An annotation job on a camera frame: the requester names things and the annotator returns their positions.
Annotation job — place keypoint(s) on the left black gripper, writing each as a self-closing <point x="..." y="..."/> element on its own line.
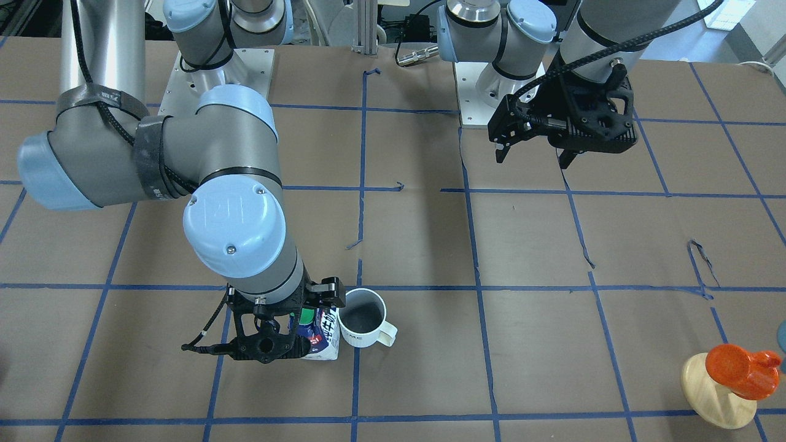
<point x="556" y="98"/>

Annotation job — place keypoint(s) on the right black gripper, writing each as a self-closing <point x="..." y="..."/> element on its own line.
<point x="330" y="291"/>

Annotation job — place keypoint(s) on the blue white milk carton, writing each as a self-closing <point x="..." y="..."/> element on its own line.
<point x="321" y="328"/>

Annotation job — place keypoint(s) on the white ceramic mug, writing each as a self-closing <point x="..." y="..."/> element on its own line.
<point x="363" y="320"/>

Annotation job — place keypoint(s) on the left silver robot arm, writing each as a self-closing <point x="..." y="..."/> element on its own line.
<point x="514" y="37"/>

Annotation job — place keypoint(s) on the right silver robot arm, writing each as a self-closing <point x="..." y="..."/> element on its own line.
<point x="106" y="149"/>

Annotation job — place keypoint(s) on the orange mug on stand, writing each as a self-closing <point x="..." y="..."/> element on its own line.
<point x="750" y="375"/>

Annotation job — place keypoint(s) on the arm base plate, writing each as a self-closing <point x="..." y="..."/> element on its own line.
<point x="476" y="98"/>
<point x="251" y="67"/>

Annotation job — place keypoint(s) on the silver cable connector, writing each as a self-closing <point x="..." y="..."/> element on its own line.
<point x="409" y="59"/>

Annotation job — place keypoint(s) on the aluminium profile post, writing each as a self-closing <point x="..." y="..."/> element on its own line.
<point x="366" y="39"/>

